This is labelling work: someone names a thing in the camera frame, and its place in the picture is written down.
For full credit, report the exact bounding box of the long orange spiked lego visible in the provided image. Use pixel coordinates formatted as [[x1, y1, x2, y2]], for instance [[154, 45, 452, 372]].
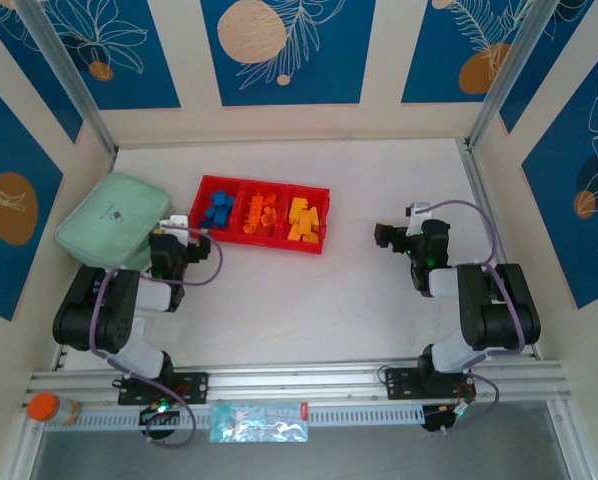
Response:
[[242, 207, 264, 236]]

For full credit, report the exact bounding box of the red three-compartment tray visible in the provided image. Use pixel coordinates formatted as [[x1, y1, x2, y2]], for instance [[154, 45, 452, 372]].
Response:
[[187, 174, 332, 256]]

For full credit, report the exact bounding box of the mint green zip pouch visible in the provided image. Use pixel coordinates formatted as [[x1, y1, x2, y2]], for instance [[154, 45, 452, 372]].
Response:
[[54, 172, 174, 271]]

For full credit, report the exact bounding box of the black controller board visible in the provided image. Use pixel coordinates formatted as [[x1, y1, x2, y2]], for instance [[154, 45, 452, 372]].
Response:
[[137, 403, 181, 427], [421, 403, 473, 434]]

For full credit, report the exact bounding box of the light blue wipes packet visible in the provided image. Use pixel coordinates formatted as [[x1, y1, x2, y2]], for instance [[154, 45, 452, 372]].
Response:
[[208, 401, 311, 445]]

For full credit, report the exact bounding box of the bottle with orange cap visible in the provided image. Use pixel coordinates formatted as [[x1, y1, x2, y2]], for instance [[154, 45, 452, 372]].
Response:
[[27, 392, 82, 427]]

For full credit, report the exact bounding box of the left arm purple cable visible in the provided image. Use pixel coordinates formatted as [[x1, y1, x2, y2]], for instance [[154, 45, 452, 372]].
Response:
[[88, 225, 225, 449]]

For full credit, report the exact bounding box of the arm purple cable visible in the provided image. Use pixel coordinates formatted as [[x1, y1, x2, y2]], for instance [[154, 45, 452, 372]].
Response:
[[413, 199, 526, 432], [88, 225, 225, 449]]

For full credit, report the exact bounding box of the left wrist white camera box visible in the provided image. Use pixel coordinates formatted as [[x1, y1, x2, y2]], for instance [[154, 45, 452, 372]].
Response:
[[157, 214, 190, 241]]

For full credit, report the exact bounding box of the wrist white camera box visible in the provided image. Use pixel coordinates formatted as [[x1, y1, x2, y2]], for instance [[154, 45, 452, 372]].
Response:
[[405, 202, 433, 236], [157, 214, 190, 241]]

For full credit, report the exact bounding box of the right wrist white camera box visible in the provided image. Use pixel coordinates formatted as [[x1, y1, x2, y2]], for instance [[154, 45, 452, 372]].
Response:
[[405, 202, 433, 236]]

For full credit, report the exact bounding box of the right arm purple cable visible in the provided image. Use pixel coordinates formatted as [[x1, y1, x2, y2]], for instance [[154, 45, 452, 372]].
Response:
[[413, 199, 526, 432]]

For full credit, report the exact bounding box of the aluminium table edge rail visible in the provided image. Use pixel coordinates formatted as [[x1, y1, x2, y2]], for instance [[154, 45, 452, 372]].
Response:
[[456, 138, 510, 274]]

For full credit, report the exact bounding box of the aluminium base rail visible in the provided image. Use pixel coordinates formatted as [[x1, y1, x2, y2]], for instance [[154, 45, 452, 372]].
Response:
[[26, 357, 573, 409]]

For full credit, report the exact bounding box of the white slotted cable duct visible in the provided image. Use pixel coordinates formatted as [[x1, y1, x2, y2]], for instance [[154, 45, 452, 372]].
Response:
[[43, 403, 425, 431]]

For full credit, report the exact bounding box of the aluminium frame post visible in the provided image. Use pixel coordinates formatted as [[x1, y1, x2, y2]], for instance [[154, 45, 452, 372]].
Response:
[[16, 0, 118, 156], [466, 0, 560, 151]]

